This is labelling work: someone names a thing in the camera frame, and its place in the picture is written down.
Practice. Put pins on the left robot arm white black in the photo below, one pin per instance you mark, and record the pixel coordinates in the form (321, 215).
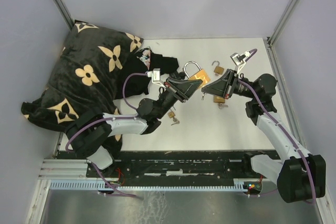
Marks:
(87, 134)

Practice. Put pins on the small brass padlock long shackle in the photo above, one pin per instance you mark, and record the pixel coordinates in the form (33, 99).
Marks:
(171, 113)

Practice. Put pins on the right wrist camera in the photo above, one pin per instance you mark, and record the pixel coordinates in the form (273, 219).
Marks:
(240, 60)

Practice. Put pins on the black padlock with keys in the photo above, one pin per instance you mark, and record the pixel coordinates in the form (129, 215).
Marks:
(178, 75)

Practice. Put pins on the large brass padlock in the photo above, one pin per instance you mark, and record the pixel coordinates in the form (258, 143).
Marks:
(200, 74)

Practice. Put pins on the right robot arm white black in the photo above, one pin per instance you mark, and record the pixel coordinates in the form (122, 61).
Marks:
(298, 175)

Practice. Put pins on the light blue cable duct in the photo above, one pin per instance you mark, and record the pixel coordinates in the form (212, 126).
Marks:
(158, 184)

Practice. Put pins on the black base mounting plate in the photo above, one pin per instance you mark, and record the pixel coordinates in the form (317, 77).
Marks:
(142, 165)

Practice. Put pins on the black printed garment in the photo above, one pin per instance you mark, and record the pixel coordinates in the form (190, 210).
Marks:
(131, 82)

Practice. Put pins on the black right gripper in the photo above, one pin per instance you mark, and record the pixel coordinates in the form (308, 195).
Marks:
(218, 87)

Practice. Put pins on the right aluminium corner post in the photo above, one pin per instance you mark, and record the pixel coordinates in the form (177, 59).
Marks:
(290, 7)

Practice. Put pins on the black floral pillow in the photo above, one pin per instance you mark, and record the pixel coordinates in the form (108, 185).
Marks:
(84, 77)

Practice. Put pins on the medium brass padlock long shackle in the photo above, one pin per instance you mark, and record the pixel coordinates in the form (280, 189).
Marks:
(217, 99)

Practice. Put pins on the small padlock key bunch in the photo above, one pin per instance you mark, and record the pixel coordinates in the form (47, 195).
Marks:
(175, 121)

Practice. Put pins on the brass padlock far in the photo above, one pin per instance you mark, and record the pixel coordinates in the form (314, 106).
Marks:
(218, 70)

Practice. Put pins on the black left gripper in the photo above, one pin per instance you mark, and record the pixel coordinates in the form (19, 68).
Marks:
(182, 88)

